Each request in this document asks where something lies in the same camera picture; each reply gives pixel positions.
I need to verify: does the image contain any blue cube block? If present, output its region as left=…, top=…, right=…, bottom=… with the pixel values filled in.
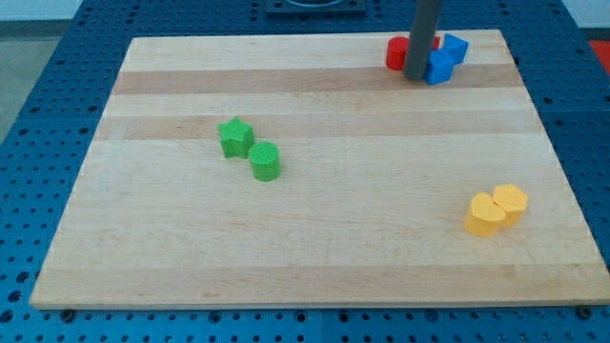
left=442, top=33, right=469, bottom=64
left=424, top=49, right=456, bottom=85

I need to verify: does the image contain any green cylinder block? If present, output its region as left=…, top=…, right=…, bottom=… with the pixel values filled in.
left=249, top=142, right=281, bottom=182

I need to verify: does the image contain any blue cube block rear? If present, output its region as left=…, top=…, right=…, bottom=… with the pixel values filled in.
left=442, top=33, right=469, bottom=64

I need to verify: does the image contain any yellow hexagon block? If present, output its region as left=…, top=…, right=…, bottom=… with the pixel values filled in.
left=492, top=184, right=529, bottom=228

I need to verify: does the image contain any yellow heart block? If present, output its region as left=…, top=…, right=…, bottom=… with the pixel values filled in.
left=463, top=192, right=507, bottom=237

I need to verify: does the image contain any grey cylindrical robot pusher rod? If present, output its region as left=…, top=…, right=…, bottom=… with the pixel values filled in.
left=403, top=0, right=443, bottom=80

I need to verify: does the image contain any green star block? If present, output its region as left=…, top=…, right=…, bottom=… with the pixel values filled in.
left=217, top=116, right=254, bottom=159

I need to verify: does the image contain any red cylinder block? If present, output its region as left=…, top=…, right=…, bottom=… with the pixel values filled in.
left=385, top=36, right=410, bottom=71

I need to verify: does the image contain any light wooden board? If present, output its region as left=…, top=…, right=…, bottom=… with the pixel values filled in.
left=30, top=30, right=609, bottom=310

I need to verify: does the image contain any blue cube block front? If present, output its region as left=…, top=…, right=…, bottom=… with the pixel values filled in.
left=424, top=49, right=456, bottom=85

